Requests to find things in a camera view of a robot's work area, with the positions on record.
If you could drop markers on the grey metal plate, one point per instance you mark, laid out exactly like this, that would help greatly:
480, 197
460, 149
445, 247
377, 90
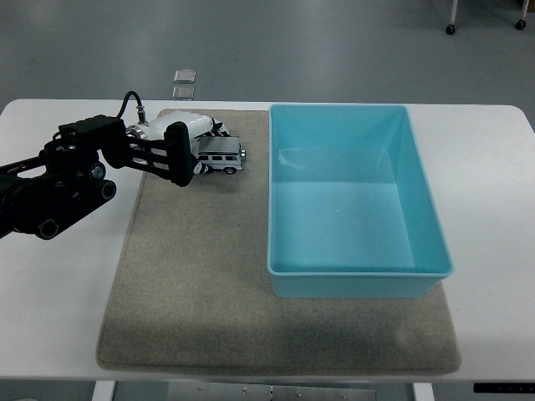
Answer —
292, 394

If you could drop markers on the white cart with casters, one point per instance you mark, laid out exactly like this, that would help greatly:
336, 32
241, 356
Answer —
454, 12

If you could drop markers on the white toy car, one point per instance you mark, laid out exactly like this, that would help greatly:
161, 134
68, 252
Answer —
221, 159

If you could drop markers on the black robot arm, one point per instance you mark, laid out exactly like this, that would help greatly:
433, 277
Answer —
62, 184

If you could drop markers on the blue plastic box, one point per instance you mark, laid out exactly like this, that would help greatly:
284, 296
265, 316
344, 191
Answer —
342, 225

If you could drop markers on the black table control panel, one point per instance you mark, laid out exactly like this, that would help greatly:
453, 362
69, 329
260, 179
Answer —
503, 387

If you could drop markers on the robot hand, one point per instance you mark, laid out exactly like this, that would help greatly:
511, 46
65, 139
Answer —
196, 124

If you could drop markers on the silver floor outlet plate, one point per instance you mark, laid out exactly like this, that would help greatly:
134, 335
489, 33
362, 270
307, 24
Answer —
185, 75
184, 92

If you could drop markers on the beige felt mat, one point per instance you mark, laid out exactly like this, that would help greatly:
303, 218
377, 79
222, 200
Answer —
196, 267

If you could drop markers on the white table leg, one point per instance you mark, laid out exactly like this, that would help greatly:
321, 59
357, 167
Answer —
423, 392
103, 392

